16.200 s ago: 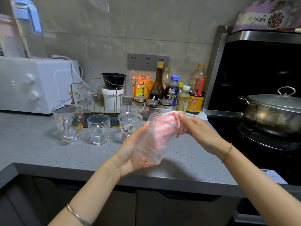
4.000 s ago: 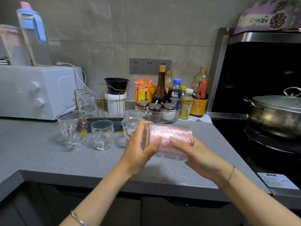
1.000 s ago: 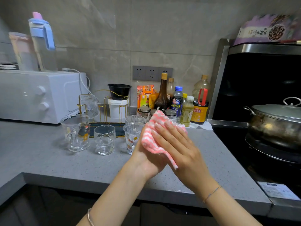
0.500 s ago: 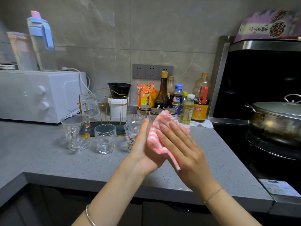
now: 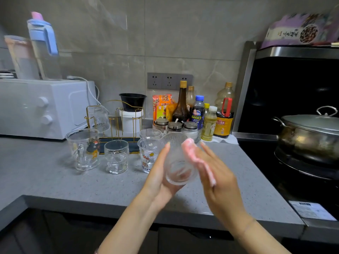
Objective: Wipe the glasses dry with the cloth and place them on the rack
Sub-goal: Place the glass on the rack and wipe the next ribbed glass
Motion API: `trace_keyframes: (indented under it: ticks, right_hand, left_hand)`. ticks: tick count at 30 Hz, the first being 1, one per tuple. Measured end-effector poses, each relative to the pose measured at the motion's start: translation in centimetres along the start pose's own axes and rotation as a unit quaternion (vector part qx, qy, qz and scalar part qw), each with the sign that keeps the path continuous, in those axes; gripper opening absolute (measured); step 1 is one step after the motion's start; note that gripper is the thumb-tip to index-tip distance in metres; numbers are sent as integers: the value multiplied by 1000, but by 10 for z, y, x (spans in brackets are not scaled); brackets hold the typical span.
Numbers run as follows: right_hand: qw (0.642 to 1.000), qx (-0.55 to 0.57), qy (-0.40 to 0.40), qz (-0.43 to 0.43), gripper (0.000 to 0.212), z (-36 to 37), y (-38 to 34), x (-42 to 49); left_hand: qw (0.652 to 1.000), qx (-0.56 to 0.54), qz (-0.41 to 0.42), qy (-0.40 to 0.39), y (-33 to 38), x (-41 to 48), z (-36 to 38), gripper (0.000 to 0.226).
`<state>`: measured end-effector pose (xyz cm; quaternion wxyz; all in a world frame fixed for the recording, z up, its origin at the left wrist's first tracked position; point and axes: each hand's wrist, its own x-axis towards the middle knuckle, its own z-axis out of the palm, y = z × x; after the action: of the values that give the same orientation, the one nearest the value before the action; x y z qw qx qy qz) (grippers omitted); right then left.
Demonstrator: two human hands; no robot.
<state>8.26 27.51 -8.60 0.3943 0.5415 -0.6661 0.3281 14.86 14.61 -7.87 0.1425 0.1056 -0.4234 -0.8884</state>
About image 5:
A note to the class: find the person's right hand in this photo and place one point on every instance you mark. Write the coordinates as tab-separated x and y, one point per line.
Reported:
225	198

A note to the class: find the person's left hand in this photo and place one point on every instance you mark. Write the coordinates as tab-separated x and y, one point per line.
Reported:
156	187

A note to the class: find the embossed ribbed clear glass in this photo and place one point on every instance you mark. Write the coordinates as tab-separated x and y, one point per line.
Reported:
180	169

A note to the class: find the cartoon cat print glass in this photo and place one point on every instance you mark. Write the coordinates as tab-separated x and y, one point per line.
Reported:
148	156

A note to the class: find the short textured glass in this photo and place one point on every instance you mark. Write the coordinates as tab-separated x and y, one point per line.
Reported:
116	158

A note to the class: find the pink striped cloth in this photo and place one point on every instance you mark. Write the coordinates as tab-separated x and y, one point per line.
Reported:
189	148

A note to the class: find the small ribbed clear glass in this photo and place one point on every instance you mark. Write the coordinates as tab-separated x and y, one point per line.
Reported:
150	133

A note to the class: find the penguin print glass mug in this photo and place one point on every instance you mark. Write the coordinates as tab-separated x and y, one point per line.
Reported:
82	152

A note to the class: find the tall ribbed clear glass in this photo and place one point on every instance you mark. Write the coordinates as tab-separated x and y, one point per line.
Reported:
98	120

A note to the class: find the person's left forearm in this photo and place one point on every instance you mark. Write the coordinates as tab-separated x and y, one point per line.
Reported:
127	232

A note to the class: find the white paper towel sheet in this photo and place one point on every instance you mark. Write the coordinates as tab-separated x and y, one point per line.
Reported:
227	140

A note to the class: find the glass spice jar steel lid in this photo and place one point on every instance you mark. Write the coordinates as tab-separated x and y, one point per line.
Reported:
190	125
161	122
174	125

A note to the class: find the clear round condiment tray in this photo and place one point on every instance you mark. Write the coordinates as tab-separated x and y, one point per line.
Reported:
196	136

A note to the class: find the white plastic bucket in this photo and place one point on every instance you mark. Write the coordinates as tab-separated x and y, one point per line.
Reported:
129	122

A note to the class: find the yellow liquid bottle white cap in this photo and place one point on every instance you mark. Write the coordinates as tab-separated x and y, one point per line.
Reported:
209	126

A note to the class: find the yellow seasoning pouch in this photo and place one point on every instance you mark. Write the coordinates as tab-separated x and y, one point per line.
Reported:
170	111

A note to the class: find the dark brown glass bottle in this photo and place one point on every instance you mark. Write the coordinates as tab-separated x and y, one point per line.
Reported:
181	111

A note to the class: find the orange seasoning packet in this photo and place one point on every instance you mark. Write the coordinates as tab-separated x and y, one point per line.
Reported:
161	107

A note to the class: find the dark bottle blue cap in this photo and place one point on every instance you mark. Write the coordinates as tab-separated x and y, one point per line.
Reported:
197	113

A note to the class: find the white label sticker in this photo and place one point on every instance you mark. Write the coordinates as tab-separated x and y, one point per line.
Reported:
312	211

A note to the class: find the small bottle yellow cap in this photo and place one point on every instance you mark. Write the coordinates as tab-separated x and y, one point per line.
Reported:
206	106

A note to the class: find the clear bottle brown cap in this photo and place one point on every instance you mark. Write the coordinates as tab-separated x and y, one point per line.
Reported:
190	97

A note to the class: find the stainless steel pot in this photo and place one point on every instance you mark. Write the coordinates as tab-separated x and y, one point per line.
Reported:
310	145

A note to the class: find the steel pot lid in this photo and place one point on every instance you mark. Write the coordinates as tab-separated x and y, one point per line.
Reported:
315	122

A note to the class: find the white microwave oven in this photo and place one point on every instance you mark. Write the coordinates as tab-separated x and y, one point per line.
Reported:
45	108

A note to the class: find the clear jug blue lid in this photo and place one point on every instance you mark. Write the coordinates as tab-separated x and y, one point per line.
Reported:
45	60

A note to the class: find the purple food packet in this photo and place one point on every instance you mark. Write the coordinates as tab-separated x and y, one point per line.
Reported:
286	31

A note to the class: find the clear container pink lid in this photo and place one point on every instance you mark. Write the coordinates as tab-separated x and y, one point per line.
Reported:
22	60

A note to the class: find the stack of flat coasters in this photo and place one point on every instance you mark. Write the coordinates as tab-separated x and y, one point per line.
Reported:
6	74

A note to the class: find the grey wall socket panel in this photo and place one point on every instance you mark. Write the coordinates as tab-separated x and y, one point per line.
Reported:
169	81

